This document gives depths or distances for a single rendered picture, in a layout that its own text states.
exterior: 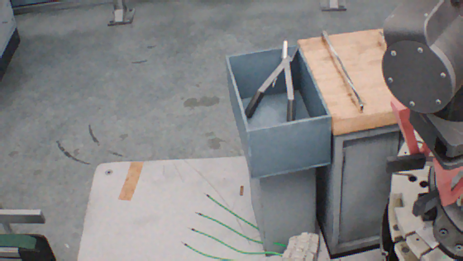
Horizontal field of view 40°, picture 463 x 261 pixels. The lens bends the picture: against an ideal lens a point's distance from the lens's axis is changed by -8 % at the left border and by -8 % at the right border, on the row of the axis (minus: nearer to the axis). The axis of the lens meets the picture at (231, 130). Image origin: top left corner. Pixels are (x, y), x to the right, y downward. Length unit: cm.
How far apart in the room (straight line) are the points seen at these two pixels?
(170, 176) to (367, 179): 40
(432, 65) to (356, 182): 52
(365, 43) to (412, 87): 53
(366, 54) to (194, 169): 41
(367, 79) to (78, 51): 228
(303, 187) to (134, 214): 33
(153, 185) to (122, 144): 131
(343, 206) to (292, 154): 14
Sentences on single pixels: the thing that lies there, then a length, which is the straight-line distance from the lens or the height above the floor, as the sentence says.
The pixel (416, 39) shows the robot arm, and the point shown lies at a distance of 44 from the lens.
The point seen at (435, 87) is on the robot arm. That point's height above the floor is 134.
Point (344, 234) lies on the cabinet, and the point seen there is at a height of 83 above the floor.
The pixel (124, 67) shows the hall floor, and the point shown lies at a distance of 289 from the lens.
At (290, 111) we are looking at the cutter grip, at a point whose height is 101.
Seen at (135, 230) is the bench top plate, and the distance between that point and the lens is 113.
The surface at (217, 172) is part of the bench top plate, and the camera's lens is 120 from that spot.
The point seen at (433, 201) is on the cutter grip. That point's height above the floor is 117.
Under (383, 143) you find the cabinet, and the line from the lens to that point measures 92.
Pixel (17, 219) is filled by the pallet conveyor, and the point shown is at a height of 77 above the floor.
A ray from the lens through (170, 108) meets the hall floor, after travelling 261.
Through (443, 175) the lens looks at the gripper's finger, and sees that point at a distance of 56.
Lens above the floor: 162
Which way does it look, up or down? 41 degrees down
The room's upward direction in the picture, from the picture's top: 7 degrees counter-clockwise
